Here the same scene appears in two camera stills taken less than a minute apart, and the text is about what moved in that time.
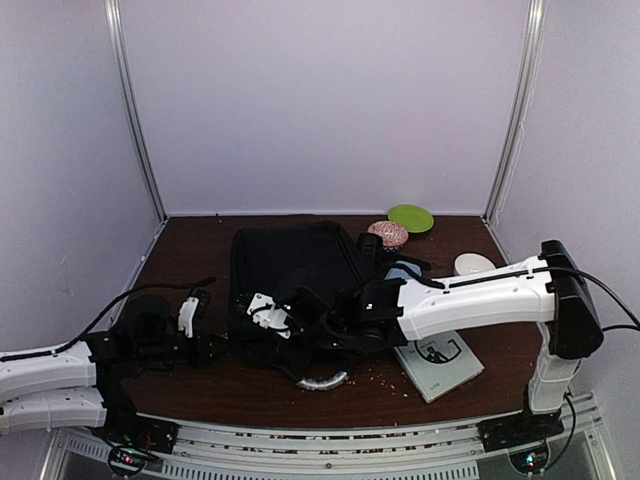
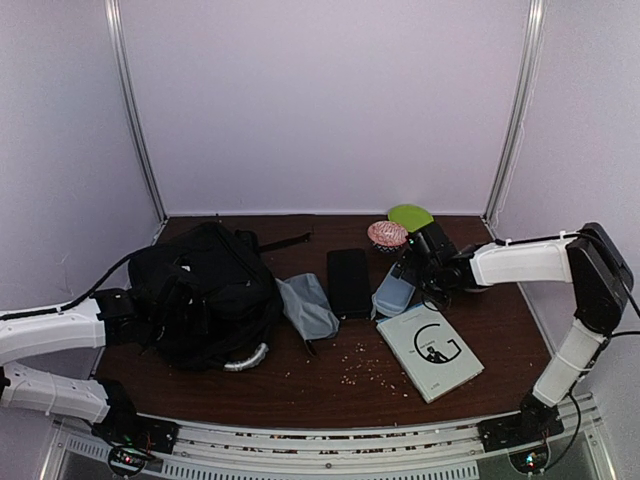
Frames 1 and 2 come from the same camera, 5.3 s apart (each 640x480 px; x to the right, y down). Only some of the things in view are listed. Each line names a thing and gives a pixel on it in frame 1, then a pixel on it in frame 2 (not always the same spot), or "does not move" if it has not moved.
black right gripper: (300, 352) → (410, 271)
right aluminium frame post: (525, 95) does not move
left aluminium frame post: (115, 29) does not move
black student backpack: (311, 267) → (206, 294)
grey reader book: (438, 363) does not move
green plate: (415, 218) does not move
